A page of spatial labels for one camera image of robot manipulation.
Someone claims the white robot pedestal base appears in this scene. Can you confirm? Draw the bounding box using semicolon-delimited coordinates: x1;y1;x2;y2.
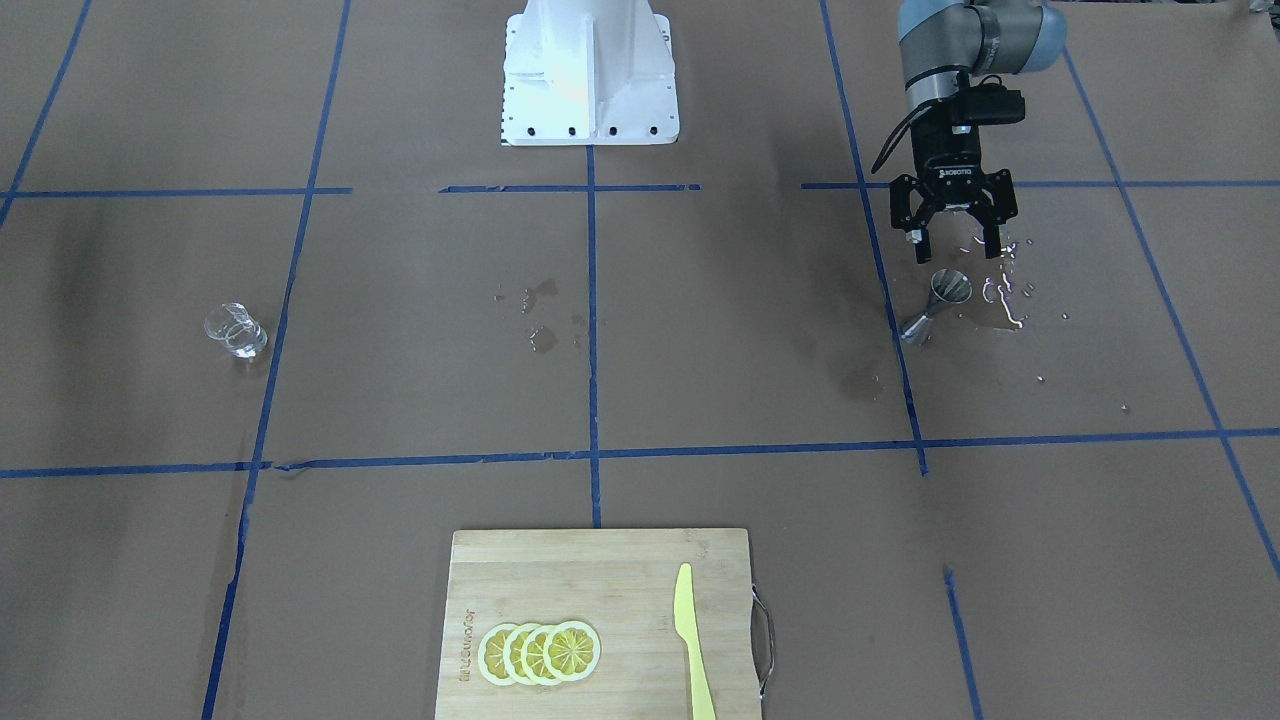
500;1;681;147

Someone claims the lemon slice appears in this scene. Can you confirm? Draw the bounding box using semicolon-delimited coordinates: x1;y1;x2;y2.
543;620;602;682
500;623;540;685
520;625;561;687
479;623;518;687

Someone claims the clear glass cup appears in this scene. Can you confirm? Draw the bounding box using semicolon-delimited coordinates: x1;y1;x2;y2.
204;302;268;360

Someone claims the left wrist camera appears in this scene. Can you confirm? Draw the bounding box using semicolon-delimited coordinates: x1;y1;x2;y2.
950;83;1027;127

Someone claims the yellow plastic knife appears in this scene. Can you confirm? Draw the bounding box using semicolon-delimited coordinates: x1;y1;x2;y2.
673;562;717;719

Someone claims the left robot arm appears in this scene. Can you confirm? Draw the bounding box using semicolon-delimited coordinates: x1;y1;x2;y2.
872;1;1068;264

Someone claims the steel jigger measuring cup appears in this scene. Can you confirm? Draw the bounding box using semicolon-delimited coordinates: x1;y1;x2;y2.
899;268;973;345

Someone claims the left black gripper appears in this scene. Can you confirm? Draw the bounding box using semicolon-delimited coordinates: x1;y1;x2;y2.
890;100;1019;264

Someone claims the bamboo cutting board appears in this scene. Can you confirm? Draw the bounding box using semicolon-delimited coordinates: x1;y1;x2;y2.
435;528;763;719

